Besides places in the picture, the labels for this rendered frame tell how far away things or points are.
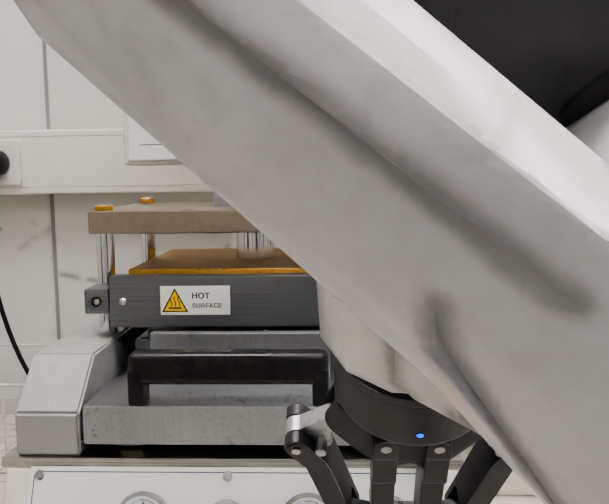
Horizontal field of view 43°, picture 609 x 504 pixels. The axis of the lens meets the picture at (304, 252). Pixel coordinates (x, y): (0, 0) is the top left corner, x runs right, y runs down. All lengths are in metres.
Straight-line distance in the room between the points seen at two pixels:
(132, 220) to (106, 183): 0.54
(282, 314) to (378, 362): 0.36
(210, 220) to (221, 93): 0.50
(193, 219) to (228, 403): 0.17
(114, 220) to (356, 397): 0.39
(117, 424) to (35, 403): 0.07
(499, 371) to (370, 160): 0.05
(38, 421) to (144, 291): 0.14
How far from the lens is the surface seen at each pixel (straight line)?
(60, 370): 0.64
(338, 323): 0.30
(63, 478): 0.62
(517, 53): 0.22
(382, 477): 0.41
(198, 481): 0.60
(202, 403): 0.59
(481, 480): 0.43
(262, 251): 0.74
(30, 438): 0.63
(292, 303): 0.65
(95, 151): 1.22
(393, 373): 0.30
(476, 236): 0.15
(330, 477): 0.42
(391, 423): 0.34
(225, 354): 0.57
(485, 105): 0.16
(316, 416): 0.39
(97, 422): 0.61
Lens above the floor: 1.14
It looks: 6 degrees down
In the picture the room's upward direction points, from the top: 1 degrees counter-clockwise
